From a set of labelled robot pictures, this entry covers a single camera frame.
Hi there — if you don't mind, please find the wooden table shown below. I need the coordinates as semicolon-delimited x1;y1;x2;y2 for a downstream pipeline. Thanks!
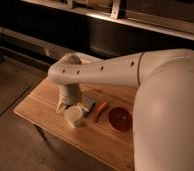
14;78;135;171

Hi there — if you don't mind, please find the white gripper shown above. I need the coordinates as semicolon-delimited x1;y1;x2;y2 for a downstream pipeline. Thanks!
56;84;90;113

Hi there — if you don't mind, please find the orange carrot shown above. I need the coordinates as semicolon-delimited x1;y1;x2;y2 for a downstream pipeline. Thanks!
94;102;108;122

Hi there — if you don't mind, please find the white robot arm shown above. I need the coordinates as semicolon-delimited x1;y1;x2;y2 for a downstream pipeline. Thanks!
48;49;194;171

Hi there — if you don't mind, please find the white cup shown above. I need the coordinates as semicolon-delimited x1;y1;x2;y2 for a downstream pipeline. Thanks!
64;106;83;128

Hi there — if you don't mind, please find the red bowl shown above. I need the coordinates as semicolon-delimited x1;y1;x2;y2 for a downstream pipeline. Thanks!
108;107;132;132

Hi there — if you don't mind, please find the wooden wall shelf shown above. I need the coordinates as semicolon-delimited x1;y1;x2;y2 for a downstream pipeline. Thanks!
22;0;194;41

